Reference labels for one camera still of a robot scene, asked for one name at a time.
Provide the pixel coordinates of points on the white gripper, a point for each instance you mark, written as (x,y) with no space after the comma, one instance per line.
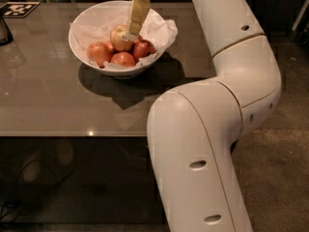
(138,11)

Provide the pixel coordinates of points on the yellow-red apple with sticker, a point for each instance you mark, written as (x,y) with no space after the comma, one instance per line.
(117,39)

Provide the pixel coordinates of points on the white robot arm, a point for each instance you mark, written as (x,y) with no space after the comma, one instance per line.
(191,128)

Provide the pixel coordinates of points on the back hidden red apple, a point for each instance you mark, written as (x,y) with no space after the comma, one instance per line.
(139,39)

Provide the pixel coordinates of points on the right red apple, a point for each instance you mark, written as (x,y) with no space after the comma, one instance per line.
(143,49)

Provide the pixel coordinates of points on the white ceramic bowl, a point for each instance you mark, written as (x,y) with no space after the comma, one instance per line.
(96,16)

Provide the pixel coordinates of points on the front centre red apple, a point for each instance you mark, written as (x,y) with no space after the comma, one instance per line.
(124,59)

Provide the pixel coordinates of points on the left red apple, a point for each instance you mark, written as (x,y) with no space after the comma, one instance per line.
(100,53)

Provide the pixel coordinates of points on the white crumpled paper liner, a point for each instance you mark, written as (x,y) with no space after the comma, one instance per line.
(154,28)

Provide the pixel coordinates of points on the black white fiducial marker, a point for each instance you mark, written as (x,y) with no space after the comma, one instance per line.
(17,9)

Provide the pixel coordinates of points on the dark object at left edge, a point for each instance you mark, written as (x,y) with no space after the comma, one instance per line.
(6,36)

